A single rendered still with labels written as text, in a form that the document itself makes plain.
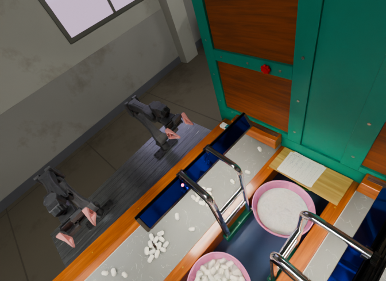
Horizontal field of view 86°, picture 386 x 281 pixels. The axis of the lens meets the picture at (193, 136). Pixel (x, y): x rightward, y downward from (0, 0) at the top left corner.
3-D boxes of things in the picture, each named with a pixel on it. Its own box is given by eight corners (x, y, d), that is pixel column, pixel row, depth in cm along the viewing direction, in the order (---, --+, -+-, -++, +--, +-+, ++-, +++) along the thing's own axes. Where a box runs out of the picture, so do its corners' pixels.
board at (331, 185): (268, 166, 109) (268, 165, 108) (284, 147, 114) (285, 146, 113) (336, 206, 89) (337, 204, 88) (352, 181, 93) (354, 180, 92)
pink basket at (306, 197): (256, 243, 96) (255, 237, 89) (250, 189, 113) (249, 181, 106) (320, 243, 89) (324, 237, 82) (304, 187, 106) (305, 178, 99)
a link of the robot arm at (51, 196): (62, 193, 82) (52, 179, 89) (42, 211, 79) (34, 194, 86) (81, 204, 91) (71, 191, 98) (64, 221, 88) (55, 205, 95)
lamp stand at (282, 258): (266, 280, 86) (263, 256, 54) (293, 241, 92) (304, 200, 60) (313, 325, 74) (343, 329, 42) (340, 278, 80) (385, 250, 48)
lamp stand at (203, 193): (201, 216, 111) (173, 174, 79) (226, 189, 117) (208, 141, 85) (228, 242, 99) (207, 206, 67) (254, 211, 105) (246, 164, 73)
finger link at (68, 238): (78, 233, 76) (69, 218, 82) (61, 250, 74) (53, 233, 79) (90, 238, 81) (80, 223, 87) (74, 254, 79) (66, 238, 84)
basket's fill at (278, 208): (248, 215, 104) (247, 211, 100) (274, 183, 111) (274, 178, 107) (290, 249, 90) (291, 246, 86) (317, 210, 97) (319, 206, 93)
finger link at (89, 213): (93, 217, 79) (84, 203, 84) (78, 233, 76) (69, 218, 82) (104, 223, 84) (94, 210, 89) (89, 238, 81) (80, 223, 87)
